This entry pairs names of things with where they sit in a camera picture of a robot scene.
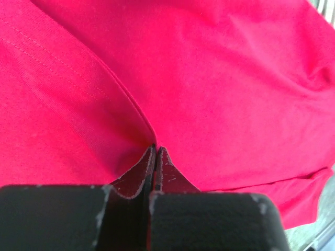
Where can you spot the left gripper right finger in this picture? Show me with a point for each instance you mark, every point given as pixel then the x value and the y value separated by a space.
pixel 184 218

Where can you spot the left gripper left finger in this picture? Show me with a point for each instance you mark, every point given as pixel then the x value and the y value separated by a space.
pixel 79 217

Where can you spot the pink red t-shirt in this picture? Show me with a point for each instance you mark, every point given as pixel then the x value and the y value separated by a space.
pixel 241 93

